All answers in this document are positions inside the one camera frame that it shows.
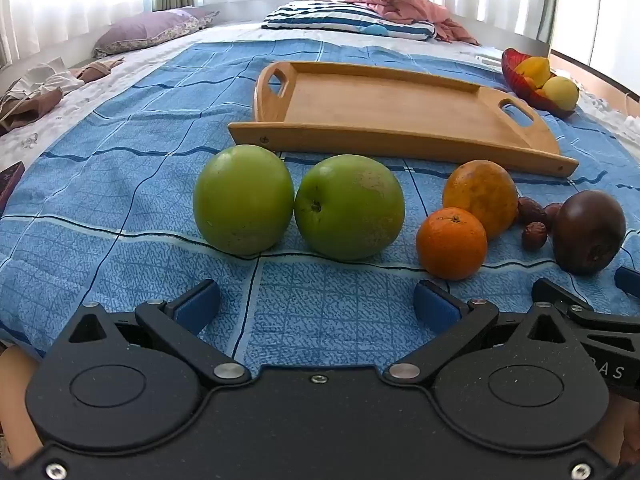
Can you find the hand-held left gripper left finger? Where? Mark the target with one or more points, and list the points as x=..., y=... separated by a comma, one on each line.
x=197, y=307

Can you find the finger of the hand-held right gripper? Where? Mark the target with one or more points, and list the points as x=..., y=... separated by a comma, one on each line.
x=629, y=280
x=605, y=319

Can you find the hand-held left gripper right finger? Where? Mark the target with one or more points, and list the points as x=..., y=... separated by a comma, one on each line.
x=435, y=307

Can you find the dark purple fruit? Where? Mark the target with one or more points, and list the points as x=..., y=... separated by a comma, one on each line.
x=590, y=232

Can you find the orange mandarin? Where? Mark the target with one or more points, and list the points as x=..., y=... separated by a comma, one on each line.
x=450, y=245

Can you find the red date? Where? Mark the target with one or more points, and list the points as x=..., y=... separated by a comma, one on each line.
x=529, y=209
x=534, y=236
x=551, y=212

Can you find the green apple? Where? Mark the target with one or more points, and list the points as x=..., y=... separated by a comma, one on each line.
x=242, y=200
x=350, y=207

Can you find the large yellowish orange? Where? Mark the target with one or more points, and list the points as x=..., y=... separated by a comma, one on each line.
x=482, y=190

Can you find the wooden tray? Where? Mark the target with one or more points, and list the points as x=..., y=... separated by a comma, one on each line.
x=380, y=105

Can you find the person's right leg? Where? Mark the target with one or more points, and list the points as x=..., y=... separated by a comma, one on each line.
x=627, y=430

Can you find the person's leg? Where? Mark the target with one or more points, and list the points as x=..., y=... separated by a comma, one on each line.
x=627, y=430
x=15, y=410

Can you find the blue checked blanket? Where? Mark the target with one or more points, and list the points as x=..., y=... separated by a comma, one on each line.
x=100, y=185

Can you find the yellow mango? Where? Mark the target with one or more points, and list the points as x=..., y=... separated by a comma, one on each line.
x=561, y=92

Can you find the light wooden panel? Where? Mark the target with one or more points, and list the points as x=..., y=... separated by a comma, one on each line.
x=600, y=82

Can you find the tiny orange kumquat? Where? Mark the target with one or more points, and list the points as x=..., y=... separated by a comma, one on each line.
x=540, y=94

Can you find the person's left leg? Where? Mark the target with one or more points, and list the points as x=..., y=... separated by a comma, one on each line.
x=15, y=410

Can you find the dark red book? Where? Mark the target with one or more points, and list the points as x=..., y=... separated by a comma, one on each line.
x=9, y=185

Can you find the yellow starfruit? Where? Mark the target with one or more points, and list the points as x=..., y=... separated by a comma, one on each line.
x=535, y=70

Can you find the red glass bowl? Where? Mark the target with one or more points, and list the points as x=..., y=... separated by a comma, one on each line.
x=515, y=77

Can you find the bed with grey sheet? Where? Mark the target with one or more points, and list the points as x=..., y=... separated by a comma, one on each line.
x=150, y=60

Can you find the brown cloth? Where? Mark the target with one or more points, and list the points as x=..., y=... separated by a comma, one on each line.
x=30, y=110

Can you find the white wardrobe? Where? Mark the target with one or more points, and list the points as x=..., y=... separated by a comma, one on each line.
x=600, y=10

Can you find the white cloth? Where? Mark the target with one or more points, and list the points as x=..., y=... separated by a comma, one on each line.
x=40, y=80

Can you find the purple pillow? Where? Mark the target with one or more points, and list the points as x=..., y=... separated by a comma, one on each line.
x=145, y=30

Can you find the pink quilt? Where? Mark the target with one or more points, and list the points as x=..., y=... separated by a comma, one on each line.
x=400, y=2

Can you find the blue white striped pillow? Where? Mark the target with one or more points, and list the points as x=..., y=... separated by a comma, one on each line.
x=325, y=17

